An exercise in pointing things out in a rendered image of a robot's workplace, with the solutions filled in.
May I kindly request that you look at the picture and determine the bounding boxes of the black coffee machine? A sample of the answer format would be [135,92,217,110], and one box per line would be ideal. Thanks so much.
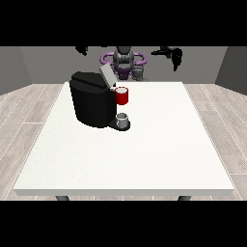
[69,70,131,131]

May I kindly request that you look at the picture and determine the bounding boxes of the small grey cup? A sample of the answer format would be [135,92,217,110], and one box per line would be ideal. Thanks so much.
[115,112,129,128]

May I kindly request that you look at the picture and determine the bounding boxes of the small grey coffee pod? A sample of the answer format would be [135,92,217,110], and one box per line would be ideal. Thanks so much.
[131,66,145,81]

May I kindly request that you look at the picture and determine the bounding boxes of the red pod holder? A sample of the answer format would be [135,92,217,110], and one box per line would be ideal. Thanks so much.
[114,86,129,106]

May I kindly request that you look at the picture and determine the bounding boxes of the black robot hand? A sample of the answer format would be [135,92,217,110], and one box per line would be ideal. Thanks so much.
[74,46,89,57]
[151,46,183,72]

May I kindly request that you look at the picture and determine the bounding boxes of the pale grey machine lid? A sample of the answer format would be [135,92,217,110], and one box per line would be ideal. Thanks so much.
[98,63,117,88]

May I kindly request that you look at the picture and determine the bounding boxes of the grey robot trunk purple rings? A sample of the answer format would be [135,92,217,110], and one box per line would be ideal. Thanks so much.
[99,46,148,81]

